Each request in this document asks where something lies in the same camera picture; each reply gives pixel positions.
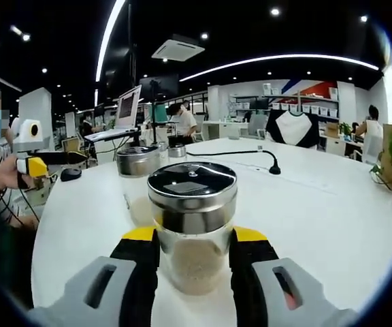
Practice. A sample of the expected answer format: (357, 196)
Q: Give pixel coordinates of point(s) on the tall seasoning bottle brown contents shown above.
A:
(192, 204)

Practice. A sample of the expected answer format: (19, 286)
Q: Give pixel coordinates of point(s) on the person's left hand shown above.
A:
(7, 175)

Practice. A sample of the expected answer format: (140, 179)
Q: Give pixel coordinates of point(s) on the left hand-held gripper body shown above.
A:
(24, 146)

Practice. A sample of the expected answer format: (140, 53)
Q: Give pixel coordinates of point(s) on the black legged laptop desk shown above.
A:
(136, 141)

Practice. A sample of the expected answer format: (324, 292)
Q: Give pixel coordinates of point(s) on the tall seasoning bottle white contents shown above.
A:
(136, 163)

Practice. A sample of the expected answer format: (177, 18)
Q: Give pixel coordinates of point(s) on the small grey box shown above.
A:
(234, 137)

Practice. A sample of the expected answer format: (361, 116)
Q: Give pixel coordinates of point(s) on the row of white storage bins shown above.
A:
(315, 109)

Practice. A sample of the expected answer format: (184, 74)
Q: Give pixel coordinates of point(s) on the group of round ceiling downlights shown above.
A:
(275, 12)

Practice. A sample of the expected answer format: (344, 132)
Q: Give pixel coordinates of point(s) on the brown cardboard box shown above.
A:
(332, 128)

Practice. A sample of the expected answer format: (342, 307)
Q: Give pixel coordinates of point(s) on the white ceiling light strip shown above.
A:
(109, 37)
(284, 58)

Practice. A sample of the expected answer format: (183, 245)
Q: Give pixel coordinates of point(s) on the black computer mouse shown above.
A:
(70, 174)

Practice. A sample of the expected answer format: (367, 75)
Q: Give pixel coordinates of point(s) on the ceiling air conditioner unit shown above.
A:
(179, 47)

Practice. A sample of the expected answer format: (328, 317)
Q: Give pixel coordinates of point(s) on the teal panel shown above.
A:
(159, 112)

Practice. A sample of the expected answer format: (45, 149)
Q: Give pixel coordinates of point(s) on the brown paper bag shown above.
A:
(390, 153)

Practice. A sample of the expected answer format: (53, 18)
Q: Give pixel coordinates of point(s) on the black hanging monitor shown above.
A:
(158, 85)

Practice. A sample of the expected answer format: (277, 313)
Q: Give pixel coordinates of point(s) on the white office desk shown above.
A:
(223, 129)

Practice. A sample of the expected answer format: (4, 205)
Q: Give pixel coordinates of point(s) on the grey storage shelf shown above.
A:
(318, 98)

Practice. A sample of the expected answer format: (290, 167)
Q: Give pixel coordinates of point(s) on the grey office chair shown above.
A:
(258, 124)

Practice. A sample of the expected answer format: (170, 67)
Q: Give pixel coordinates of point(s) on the white laptop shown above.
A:
(128, 107)

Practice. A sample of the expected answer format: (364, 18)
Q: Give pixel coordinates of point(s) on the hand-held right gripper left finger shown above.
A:
(80, 299)

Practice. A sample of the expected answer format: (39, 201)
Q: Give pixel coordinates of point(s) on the black stand pole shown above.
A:
(133, 44)

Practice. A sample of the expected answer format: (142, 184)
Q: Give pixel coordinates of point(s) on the black yellow office chair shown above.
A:
(73, 146)

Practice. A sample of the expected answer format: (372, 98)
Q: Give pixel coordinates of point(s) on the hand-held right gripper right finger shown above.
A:
(310, 303)

